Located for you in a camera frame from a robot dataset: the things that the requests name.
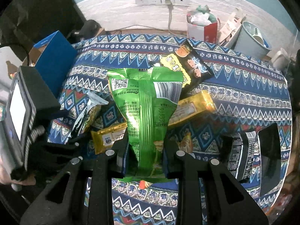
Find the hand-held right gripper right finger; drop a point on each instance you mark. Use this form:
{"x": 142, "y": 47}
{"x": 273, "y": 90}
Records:
{"x": 169, "y": 161}

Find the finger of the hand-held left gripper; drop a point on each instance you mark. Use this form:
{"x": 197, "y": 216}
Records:
{"x": 58, "y": 148}

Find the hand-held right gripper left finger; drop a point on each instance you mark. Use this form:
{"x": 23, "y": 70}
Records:
{"x": 121, "y": 161}

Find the blue-edged cardboard box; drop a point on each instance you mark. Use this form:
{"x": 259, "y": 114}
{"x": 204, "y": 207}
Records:
{"x": 56, "y": 61}

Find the person's left hand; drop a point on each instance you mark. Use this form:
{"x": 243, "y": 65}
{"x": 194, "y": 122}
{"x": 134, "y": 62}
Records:
{"x": 5, "y": 172}

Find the small orange snack packet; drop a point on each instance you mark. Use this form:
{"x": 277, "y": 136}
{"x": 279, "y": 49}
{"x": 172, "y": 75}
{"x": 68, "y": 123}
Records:
{"x": 186, "y": 143}

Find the yellow snack packet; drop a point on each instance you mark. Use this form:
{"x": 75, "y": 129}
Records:
{"x": 192, "y": 107}
{"x": 105, "y": 137}

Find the silver green snack bag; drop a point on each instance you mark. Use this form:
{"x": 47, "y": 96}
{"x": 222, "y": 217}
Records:
{"x": 89, "y": 117}

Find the black white-printed snack bag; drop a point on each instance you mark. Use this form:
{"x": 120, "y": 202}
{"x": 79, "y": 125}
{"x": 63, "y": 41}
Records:
{"x": 241, "y": 154}

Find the black cylindrical device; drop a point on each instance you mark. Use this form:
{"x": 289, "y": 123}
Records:
{"x": 90, "y": 28}

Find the blue patterned tablecloth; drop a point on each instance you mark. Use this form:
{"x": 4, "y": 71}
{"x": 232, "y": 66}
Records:
{"x": 234, "y": 93}

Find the black yellow snack bag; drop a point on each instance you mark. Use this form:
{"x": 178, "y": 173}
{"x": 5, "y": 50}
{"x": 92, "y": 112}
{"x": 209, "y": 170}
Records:
{"x": 192, "y": 68}

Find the red and white carton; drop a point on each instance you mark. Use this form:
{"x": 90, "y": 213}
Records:
{"x": 206, "y": 31}

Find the light blue bin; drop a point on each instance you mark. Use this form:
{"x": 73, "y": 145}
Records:
{"x": 250, "y": 42}

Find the white kettle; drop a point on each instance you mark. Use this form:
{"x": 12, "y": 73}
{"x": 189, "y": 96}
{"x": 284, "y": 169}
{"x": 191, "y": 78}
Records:
{"x": 281, "y": 59}

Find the black office chair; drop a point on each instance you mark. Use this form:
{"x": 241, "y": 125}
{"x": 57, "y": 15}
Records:
{"x": 296, "y": 75}

